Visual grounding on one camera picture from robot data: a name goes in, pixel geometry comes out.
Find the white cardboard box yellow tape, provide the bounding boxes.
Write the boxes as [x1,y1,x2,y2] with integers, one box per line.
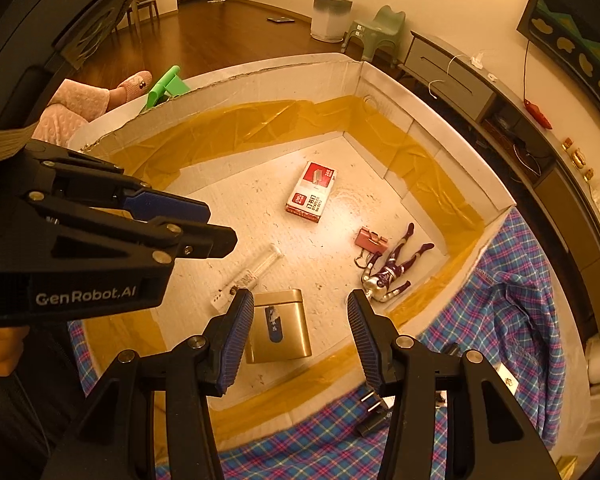
[67,52,518,453]

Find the person's left hand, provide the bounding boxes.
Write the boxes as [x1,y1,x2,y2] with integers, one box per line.
[0,327,31,377]

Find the red object on cabinet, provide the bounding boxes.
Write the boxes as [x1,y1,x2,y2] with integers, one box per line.
[524,100,553,130]

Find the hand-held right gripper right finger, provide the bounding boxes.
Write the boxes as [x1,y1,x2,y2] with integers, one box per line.
[347,289,563,480]

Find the red staple box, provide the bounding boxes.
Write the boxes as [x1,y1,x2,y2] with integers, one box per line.
[285,161,338,223]

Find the white charger plug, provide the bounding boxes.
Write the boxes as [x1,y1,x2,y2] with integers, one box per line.
[361,390,396,423]

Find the blue pink plaid cloth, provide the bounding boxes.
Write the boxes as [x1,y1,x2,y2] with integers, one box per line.
[67,205,588,480]

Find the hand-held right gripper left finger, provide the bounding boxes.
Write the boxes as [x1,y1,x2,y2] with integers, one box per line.
[40,287,256,480]

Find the grey TV cabinet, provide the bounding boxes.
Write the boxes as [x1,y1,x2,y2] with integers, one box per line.
[397,30,600,341]

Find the gold tin box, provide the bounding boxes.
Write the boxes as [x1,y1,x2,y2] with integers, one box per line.
[245,289,313,365]

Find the green phone stand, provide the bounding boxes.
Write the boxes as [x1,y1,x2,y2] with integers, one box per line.
[145,65,191,111]

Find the dark wall tapestry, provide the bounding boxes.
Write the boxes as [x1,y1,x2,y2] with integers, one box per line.
[517,0,600,131]

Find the green plastic stool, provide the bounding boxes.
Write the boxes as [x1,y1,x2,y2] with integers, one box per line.
[341,5,407,66]

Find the wooden chair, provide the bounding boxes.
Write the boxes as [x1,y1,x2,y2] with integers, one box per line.
[112,0,161,43]

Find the silver purple action figure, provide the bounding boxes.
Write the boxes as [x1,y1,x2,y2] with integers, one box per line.
[361,222,436,303]

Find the pink plush slipper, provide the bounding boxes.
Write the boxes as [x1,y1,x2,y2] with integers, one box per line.
[107,71,153,111]

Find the pink binder clip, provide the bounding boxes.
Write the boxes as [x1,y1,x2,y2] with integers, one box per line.
[354,227,391,268]

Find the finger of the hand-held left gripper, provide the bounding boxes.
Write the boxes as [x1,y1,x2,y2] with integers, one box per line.
[27,141,212,224]
[24,194,239,262]

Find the golden ornaments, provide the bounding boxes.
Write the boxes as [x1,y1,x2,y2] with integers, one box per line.
[562,137,596,181]

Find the white pot with plant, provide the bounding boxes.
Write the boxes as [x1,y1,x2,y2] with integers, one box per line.
[310,0,353,43]

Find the person's pink trousered leg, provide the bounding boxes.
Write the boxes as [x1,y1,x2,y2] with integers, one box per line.
[32,87,111,143]

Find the gold foil packet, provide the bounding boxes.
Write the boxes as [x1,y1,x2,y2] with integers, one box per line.
[557,455,592,480]

